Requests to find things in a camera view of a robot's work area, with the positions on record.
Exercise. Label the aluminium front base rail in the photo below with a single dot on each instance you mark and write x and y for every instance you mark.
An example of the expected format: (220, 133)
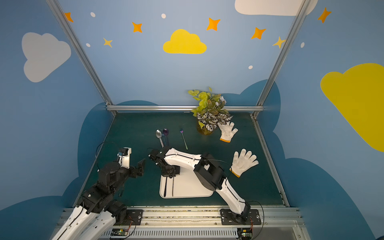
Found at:
(204, 222)

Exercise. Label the dark purple spoon on table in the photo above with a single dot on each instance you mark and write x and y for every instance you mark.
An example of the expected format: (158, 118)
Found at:
(166, 133)

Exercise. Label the white rectangular tray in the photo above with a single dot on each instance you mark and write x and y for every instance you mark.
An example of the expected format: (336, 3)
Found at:
(186, 186)

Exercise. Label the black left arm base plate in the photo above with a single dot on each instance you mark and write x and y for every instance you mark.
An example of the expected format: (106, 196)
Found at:
(133, 217)

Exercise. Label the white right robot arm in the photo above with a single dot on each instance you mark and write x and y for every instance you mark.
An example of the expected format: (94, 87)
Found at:
(206, 169)

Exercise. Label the white glove yellow cuff far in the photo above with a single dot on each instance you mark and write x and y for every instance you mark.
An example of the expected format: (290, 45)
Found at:
(227, 131)

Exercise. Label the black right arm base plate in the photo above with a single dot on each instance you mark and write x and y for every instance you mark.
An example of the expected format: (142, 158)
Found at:
(229, 218)

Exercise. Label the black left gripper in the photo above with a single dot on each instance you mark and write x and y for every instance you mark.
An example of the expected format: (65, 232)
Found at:
(133, 171)

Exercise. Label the aluminium frame post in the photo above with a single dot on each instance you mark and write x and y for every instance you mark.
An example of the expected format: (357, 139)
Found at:
(291, 36)
(75, 42)

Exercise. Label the aluminium back frame rail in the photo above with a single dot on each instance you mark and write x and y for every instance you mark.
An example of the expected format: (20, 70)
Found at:
(180, 108)

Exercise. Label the white glove yellow cuff near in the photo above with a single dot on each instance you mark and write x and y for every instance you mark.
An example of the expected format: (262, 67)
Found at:
(242, 162)

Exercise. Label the aluminium left frame post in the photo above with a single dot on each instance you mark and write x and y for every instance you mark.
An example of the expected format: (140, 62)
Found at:
(75, 42)

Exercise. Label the green circuit board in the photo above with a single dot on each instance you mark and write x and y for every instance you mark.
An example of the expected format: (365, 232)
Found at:
(244, 234)
(119, 233)

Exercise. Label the pink handled silver spoon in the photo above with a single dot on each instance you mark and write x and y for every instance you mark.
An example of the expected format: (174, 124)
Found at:
(159, 135)

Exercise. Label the glass vase with leafy plant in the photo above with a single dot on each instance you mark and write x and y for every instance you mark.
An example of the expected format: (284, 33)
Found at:
(210, 112)

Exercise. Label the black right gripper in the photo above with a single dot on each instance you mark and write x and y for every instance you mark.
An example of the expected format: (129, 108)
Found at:
(167, 170)

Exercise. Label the right green circuit board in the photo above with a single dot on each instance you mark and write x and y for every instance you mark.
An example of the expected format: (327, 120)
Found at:
(244, 234)

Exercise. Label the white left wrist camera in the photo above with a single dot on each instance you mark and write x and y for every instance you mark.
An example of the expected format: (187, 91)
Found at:
(125, 156)

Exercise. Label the left green circuit board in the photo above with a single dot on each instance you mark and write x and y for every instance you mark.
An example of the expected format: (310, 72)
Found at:
(119, 233)

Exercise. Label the white glove yellow cuff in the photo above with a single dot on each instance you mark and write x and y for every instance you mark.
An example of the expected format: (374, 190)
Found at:
(242, 162)
(227, 131)

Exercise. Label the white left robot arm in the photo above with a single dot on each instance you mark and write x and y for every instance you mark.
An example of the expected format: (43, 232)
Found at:
(97, 210)

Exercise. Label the aluminium right frame post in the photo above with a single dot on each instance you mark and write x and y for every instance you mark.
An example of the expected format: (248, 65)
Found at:
(291, 36)

